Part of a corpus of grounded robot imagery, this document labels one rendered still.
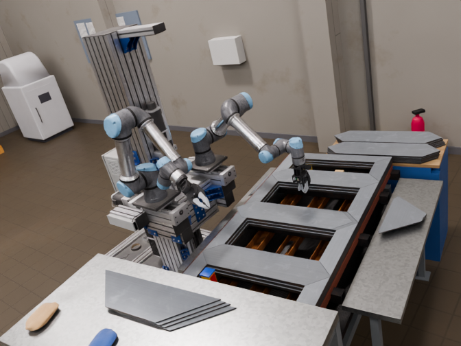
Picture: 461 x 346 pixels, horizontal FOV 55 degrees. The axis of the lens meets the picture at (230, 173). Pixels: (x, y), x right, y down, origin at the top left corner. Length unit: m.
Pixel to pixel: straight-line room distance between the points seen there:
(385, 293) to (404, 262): 0.24
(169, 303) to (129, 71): 1.47
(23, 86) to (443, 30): 6.52
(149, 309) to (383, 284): 1.10
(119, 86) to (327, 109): 2.80
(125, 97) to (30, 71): 5.94
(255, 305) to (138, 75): 1.63
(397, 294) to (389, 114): 3.09
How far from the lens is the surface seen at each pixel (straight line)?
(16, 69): 8.57
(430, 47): 4.70
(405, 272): 2.33
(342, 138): 3.49
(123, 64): 2.76
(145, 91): 2.86
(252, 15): 5.47
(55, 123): 8.70
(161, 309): 1.89
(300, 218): 2.56
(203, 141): 2.98
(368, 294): 2.22
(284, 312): 1.75
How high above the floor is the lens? 2.28
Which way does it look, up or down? 26 degrees down
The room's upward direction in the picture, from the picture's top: 14 degrees counter-clockwise
